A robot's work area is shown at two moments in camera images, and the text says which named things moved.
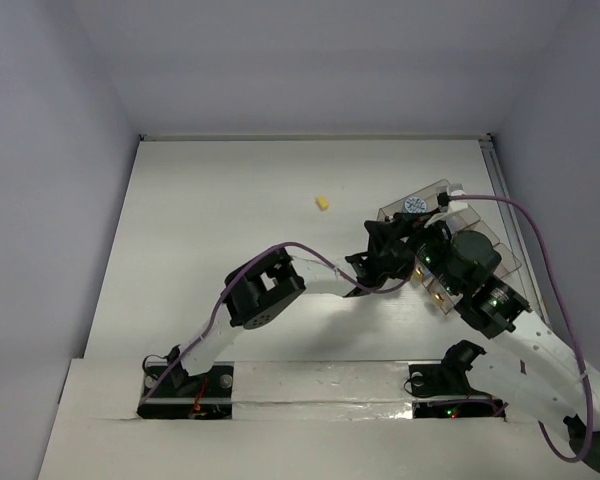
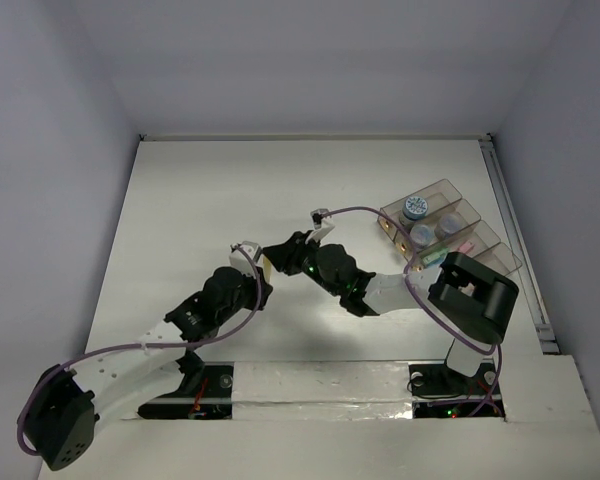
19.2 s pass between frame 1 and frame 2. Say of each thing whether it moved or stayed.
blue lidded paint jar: stayed
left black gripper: moved
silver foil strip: stayed
